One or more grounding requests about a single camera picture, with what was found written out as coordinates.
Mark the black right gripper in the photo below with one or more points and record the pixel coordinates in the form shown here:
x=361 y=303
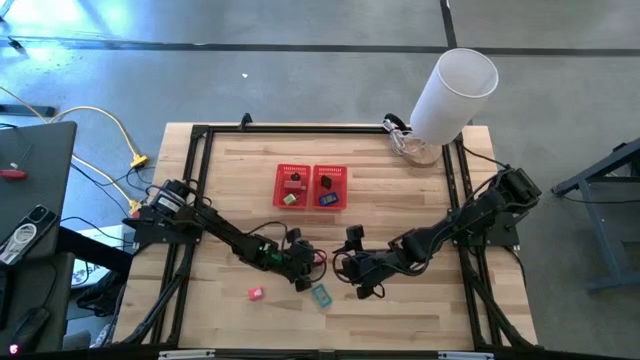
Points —
x=372 y=267

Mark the blue grey metal stand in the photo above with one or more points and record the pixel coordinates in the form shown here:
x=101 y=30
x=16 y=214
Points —
x=599 y=227

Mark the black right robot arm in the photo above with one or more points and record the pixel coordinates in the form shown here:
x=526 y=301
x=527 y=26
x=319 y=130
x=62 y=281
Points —
x=465 y=220

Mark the green white tape dispenser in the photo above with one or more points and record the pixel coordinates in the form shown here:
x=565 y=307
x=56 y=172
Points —
x=290 y=199

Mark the white cylindrical lamp shade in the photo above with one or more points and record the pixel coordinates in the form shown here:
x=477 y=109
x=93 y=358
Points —
x=450 y=100

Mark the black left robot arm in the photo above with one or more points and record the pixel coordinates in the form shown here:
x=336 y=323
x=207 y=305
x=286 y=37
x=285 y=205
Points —
x=220 y=230

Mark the white label strip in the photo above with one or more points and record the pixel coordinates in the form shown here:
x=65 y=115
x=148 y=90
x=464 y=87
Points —
x=187 y=354
x=465 y=356

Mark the teal rectangular box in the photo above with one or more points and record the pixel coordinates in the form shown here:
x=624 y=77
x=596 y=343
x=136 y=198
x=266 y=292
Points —
x=322 y=295

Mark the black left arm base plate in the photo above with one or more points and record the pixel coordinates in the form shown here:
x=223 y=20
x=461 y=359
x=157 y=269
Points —
x=150 y=236

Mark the small glowing pink light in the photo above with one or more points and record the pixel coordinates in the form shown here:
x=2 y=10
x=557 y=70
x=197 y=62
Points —
x=13 y=348

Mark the black white tape dispenser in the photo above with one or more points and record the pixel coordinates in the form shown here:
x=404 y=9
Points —
x=295 y=176

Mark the black bag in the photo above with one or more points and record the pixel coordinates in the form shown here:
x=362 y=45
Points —
x=100 y=297

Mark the smartphone in clear case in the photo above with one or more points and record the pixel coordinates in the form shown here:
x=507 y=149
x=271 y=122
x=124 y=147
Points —
x=30 y=230

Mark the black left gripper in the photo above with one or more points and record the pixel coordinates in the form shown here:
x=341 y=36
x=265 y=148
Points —
x=300 y=260

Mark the black aluminium table frame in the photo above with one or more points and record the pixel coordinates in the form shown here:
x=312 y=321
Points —
x=325 y=129

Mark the blue rectangular box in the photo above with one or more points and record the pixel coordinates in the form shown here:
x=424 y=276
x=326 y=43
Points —
x=328 y=199

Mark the small black item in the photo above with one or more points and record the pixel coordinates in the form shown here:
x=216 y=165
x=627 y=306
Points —
x=326 y=181

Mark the white printed box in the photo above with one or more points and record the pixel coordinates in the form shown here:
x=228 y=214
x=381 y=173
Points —
x=87 y=272

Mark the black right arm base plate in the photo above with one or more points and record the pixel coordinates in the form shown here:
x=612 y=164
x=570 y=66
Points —
x=500 y=238

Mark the black floor bar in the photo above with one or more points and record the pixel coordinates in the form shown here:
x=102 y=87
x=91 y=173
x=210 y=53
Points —
x=27 y=110

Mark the small red box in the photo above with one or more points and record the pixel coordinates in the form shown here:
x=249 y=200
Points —
x=256 y=293

